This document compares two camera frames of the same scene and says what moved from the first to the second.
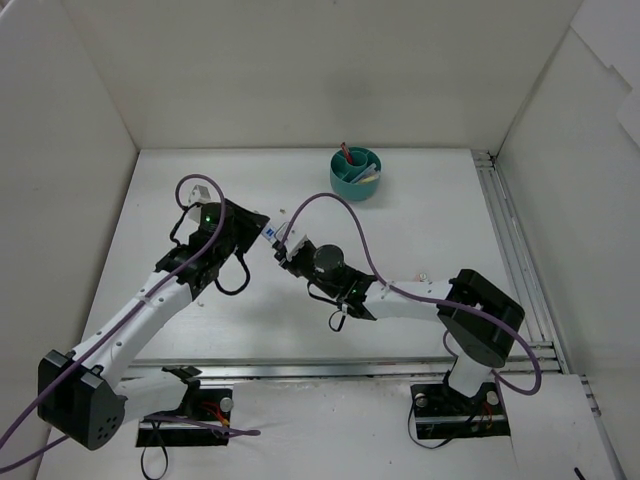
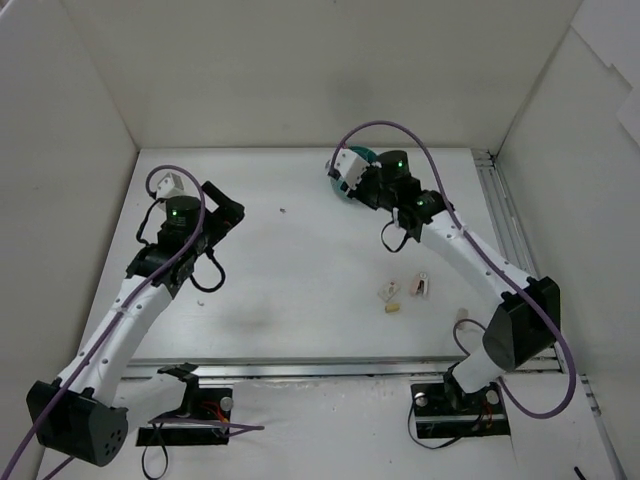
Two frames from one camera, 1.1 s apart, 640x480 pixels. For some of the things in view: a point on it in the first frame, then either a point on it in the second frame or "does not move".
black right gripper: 289,255 to 368,185
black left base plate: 212,405 does not move
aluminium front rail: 296,369 does not move
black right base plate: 443,412 does not move
